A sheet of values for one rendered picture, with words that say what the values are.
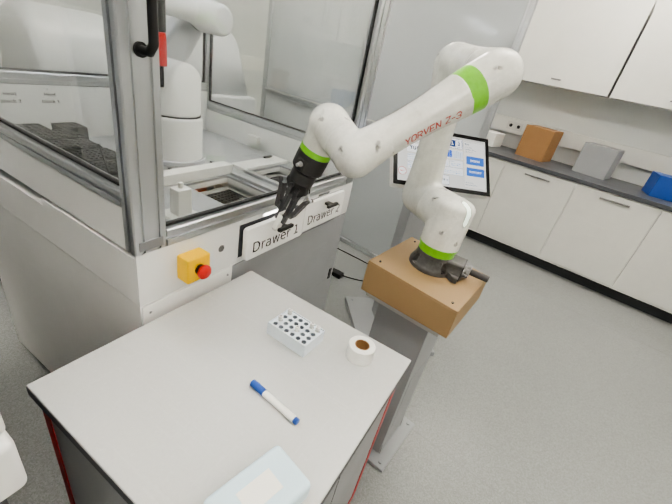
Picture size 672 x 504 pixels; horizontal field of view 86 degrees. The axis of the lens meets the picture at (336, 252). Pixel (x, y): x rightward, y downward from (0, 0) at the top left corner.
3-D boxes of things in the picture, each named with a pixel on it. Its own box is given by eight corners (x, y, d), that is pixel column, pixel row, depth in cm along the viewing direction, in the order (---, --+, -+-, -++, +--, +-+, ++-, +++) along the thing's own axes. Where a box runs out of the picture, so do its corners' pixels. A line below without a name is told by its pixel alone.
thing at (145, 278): (346, 211, 169) (353, 182, 163) (140, 307, 89) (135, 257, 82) (206, 152, 206) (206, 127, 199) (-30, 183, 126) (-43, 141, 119)
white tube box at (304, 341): (322, 341, 96) (325, 330, 95) (302, 357, 90) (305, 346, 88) (287, 318, 102) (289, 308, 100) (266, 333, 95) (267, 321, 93)
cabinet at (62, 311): (320, 337, 208) (348, 211, 170) (156, 487, 127) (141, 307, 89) (205, 269, 245) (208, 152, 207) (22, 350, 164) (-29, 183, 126)
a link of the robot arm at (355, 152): (441, 102, 99) (445, 65, 89) (469, 126, 94) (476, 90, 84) (328, 166, 96) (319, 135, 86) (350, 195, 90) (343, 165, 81)
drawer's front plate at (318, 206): (340, 213, 161) (345, 190, 156) (301, 231, 138) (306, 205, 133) (337, 212, 161) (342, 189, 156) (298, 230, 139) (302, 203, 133)
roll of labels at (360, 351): (347, 365, 91) (350, 353, 89) (344, 345, 97) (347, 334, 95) (374, 367, 92) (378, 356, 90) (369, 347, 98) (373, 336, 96)
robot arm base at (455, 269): (486, 279, 124) (494, 264, 121) (481, 299, 112) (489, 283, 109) (415, 248, 132) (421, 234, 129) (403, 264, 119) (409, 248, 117)
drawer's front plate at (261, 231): (301, 235, 135) (305, 208, 130) (245, 261, 112) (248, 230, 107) (297, 233, 136) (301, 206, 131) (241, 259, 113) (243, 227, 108)
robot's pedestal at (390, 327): (414, 425, 169) (474, 295, 133) (381, 473, 146) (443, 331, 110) (362, 387, 183) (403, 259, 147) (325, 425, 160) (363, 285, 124)
